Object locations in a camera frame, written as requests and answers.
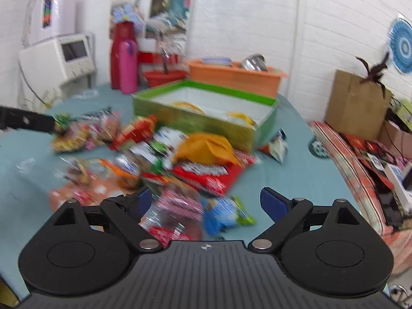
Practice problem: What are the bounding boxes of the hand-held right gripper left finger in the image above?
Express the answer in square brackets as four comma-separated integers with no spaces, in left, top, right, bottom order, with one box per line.
[53,187,163,253]

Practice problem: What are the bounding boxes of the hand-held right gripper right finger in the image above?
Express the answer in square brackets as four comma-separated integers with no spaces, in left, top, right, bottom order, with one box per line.
[248,187,361,253]

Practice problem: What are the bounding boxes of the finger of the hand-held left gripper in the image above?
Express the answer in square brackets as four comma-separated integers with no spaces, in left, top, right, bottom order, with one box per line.
[0,106,56,133]

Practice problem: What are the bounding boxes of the pile of assorted snacks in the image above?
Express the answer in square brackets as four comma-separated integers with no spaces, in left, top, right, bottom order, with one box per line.
[48,106,290,248]

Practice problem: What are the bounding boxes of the red white-lettered snack packet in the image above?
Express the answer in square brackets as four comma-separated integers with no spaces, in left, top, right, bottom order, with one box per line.
[171,158,246,198]

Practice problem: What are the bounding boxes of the orange snack packet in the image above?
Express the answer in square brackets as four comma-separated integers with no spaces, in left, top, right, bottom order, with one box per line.
[173,132,241,167]

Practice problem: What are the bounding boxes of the green cardboard box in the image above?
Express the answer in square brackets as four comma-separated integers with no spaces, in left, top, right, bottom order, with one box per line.
[131,80,279,153]

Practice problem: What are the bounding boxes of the teal patterned tablecloth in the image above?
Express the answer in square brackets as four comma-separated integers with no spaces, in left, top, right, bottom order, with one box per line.
[0,82,364,300]

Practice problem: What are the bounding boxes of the white machine with screen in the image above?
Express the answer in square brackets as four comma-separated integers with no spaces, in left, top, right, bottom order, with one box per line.
[18,33,97,104]

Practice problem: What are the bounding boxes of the red plaid cloth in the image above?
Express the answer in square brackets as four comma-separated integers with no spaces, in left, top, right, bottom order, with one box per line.
[308,121,412,276]

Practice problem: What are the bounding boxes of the red envelopes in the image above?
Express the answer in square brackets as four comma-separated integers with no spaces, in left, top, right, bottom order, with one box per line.
[343,133,404,184]

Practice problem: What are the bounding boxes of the white water purifier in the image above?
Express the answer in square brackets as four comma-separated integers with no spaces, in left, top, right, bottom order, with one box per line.
[27,0,79,46]

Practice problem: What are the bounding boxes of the pink thermos bottle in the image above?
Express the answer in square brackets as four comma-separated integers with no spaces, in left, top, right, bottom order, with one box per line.
[120,39,140,95]

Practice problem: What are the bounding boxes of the red plastic basin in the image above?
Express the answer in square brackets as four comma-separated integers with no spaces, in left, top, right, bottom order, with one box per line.
[142,69,188,88]

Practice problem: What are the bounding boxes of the red tall bottle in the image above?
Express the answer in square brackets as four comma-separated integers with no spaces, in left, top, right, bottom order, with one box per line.
[110,21,136,90]

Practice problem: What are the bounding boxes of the large cardboard box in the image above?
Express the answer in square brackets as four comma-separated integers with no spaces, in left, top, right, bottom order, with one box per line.
[325,70,393,140]

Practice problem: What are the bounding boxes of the orange plastic basin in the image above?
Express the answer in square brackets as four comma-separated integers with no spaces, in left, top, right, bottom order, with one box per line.
[186,57,288,99]

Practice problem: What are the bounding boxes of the red box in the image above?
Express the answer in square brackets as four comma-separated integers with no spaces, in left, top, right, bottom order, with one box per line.
[138,51,159,65]

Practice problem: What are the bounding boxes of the small cardboard box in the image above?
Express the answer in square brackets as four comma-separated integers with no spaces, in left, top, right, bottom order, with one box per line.
[378,121,412,159]

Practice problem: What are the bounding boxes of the steel pot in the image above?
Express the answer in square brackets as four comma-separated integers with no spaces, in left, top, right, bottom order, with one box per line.
[241,53,268,71]

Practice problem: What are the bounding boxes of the clear glass jar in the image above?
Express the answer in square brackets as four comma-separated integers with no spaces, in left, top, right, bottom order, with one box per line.
[155,35,181,72]

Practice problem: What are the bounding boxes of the bedding poster with blue quilt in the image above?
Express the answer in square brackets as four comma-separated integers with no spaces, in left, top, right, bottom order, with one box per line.
[109,2,146,39]

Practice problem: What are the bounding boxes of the blue round plate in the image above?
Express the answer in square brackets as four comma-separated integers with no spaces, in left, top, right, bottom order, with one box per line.
[201,57,233,67]

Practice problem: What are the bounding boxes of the green shoe box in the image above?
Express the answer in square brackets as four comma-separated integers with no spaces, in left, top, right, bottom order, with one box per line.
[396,100,412,123]

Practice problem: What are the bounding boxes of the purple leafy plant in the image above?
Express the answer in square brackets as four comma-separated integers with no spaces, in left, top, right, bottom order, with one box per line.
[355,52,392,98]

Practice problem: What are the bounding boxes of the bedding poster with teal room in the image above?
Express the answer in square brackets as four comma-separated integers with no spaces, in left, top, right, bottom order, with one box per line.
[145,0,193,39]

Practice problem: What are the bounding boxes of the large blue paper fan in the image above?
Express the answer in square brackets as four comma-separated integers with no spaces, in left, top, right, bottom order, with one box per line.
[387,13,412,74]

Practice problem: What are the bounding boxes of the white wall pipe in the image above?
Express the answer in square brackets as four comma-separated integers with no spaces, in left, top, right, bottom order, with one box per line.
[287,0,307,97]

